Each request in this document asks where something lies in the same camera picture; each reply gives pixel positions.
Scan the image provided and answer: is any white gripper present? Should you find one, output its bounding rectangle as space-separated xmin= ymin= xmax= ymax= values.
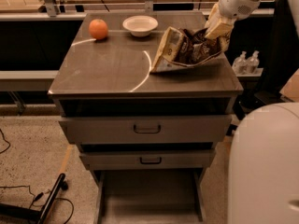
xmin=205 ymin=3 xmax=235 ymax=39

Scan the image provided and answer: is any brown chip bag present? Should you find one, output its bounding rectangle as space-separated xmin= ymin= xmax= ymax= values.
xmin=150 ymin=27 xmax=231 ymax=74

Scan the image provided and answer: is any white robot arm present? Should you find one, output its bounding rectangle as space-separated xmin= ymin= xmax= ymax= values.
xmin=206 ymin=0 xmax=299 ymax=224

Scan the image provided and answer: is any upper grey drawer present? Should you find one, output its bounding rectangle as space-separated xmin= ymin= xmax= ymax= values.
xmin=59 ymin=115 xmax=232 ymax=144

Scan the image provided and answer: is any grey drawer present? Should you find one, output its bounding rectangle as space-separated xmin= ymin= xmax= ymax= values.
xmin=59 ymin=115 xmax=232 ymax=144
xmin=79 ymin=150 xmax=215 ymax=171

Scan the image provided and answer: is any grey metal drawer cabinet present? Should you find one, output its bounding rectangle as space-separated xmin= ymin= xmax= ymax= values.
xmin=48 ymin=10 xmax=245 ymax=224

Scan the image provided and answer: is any middle grey drawer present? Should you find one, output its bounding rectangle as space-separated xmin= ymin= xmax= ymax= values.
xmin=79 ymin=150 xmax=215 ymax=171

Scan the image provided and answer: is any bottom open drawer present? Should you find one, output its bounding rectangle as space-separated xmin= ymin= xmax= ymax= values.
xmin=94 ymin=168 xmax=207 ymax=224

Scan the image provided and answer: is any right clear plastic bottle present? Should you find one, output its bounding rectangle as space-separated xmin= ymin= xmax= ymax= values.
xmin=246 ymin=50 xmax=260 ymax=74

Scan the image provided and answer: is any white bowl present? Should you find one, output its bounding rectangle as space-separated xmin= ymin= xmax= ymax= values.
xmin=122 ymin=16 xmax=158 ymax=37

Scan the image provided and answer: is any orange fruit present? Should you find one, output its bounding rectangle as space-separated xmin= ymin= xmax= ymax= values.
xmin=89 ymin=20 xmax=108 ymax=40

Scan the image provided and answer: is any grey side bench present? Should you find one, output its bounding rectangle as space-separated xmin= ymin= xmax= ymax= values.
xmin=0 ymin=71 xmax=58 ymax=91

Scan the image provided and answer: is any black floor stand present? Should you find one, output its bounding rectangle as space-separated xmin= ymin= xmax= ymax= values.
xmin=0 ymin=173 xmax=69 ymax=224

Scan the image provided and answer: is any black floor cable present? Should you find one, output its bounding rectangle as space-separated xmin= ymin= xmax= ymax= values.
xmin=0 ymin=185 xmax=75 ymax=224

